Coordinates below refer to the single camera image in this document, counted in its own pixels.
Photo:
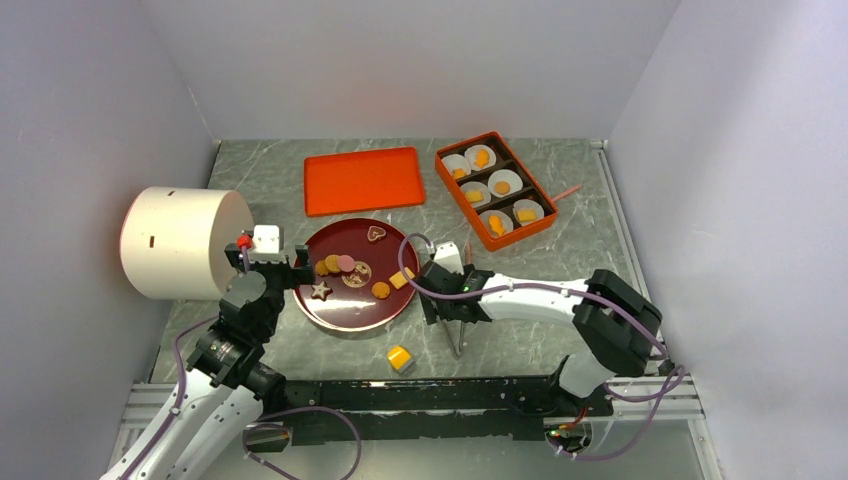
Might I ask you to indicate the brown scalloped cookie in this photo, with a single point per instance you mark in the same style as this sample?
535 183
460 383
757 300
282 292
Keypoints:
321 269

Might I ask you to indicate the yellow small block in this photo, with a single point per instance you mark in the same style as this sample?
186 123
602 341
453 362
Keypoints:
400 359

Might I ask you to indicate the orange compartment box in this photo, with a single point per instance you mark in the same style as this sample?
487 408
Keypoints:
506 159

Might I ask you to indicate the pink stick behind box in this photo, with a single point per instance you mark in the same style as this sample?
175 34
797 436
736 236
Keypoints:
566 193

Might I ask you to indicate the dark red round plate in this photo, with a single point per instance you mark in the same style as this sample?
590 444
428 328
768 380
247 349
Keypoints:
352 307

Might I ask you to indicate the fish shaped cookie in box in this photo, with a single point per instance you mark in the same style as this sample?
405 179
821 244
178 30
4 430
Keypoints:
481 158

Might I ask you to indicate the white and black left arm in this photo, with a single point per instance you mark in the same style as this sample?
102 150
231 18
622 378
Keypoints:
223 386

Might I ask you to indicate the brown round cookie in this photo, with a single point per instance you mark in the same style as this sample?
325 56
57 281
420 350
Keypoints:
332 264

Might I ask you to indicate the star shaped iced cookie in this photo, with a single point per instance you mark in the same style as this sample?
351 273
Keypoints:
321 291

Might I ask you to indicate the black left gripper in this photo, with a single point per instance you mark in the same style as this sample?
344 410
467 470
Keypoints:
301 274

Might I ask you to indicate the white paper liner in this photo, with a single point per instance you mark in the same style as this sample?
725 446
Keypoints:
529 204
470 153
508 223
507 175
456 161
474 185

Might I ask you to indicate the rectangular butter biscuit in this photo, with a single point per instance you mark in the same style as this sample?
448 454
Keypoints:
401 278

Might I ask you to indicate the heart shaped chocolate cookie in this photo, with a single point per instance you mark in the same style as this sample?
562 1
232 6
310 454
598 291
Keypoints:
375 234

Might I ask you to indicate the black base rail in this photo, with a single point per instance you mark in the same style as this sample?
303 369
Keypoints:
519 407

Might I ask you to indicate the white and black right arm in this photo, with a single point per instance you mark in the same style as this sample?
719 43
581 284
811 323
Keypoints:
617 325

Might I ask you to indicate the round tan cookie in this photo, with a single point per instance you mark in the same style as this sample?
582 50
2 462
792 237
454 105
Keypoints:
502 188

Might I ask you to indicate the metal tongs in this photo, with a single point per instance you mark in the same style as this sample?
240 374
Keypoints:
454 333

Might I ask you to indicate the white cylinder container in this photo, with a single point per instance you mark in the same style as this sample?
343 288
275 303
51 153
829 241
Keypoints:
172 242

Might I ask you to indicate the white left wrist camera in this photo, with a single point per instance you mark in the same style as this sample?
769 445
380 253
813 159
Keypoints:
267 240

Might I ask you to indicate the round orange cookie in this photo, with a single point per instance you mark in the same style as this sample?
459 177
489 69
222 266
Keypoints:
381 290

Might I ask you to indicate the pink round cookie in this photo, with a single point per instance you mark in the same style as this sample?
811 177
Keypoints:
346 263

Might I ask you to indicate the fish shaped orange cookie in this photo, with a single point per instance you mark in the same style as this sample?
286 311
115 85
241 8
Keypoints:
496 225

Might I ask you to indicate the orange box lid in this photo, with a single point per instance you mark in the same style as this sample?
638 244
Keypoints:
362 181

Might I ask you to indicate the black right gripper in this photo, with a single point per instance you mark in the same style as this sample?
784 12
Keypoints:
429 309

